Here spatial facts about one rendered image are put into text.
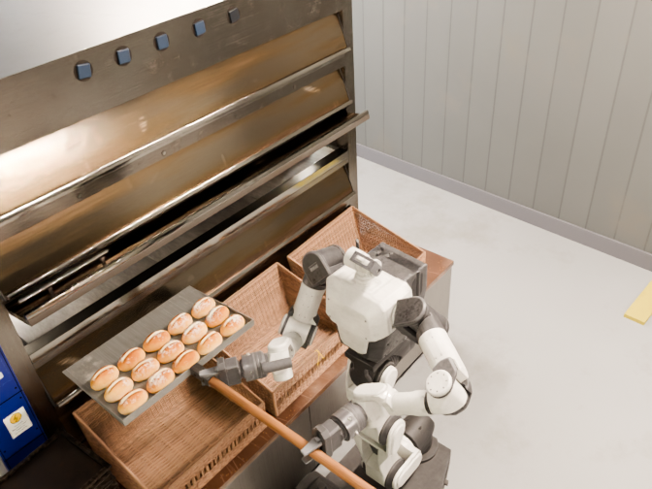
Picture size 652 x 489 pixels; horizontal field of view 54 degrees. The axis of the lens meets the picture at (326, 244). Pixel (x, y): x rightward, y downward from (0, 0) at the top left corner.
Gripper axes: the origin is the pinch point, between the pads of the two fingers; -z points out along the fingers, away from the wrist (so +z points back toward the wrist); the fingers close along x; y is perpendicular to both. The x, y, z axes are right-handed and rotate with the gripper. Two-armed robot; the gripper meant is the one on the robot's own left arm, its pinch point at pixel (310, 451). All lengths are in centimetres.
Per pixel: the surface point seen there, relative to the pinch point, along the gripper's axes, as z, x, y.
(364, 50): 286, 26, 265
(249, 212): 64, 4, 116
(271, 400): 27, 54, 62
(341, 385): 64, 74, 61
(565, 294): 243, 123, 46
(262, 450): 13, 66, 53
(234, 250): 52, 18, 115
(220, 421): 8, 62, 75
